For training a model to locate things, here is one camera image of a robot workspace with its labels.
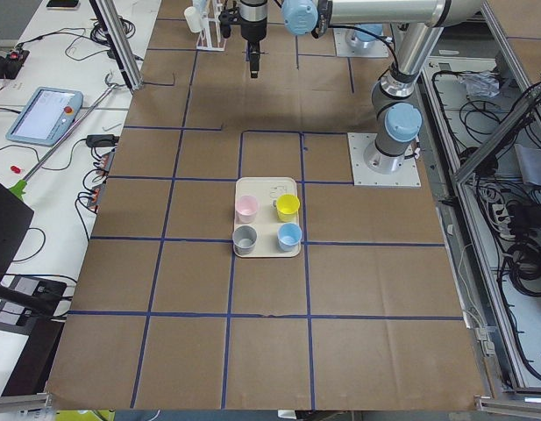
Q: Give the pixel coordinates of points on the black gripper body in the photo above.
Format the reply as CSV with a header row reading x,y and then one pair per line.
x,y
252,27

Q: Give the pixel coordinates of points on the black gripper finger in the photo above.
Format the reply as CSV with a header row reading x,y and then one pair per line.
x,y
256,66
251,66

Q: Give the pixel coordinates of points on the white plastic cup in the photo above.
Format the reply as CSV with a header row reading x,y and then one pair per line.
x,y
194,19

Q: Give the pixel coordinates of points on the light blue cup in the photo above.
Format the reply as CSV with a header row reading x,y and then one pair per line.
x,y
289,236
200,5

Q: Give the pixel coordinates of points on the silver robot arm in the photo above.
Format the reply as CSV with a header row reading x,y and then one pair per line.
x,y
363,36
399,121

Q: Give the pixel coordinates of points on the pink plastic cup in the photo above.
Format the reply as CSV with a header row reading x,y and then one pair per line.
x,y
246,209

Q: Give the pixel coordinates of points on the yellow plastic cup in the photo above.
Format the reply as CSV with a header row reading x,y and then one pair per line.
x,y
287,206

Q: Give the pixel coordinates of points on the grey plastic cup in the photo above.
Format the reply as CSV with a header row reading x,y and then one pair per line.
x,y
244,240

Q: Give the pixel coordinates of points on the cream plastic tray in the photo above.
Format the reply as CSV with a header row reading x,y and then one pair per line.
x,y
267,190

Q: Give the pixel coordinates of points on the black power adapter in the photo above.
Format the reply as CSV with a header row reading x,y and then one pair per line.
x,y
101,140

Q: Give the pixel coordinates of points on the blue teach pendant tablet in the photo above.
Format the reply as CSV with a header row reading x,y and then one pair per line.
x,y
46,117

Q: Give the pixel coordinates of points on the black monitor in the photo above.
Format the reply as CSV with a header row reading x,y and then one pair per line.
x,y
15,219

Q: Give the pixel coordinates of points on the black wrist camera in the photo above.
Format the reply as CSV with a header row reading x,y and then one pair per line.
x,y
227,19

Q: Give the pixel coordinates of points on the white wire cup rack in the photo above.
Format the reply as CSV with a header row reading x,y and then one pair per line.
x,y
210,38

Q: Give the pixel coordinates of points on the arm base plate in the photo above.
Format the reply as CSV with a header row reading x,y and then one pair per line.
x,y
372,169
378,51

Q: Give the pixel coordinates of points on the aluminium frame post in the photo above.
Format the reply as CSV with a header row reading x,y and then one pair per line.
x,y
109,20

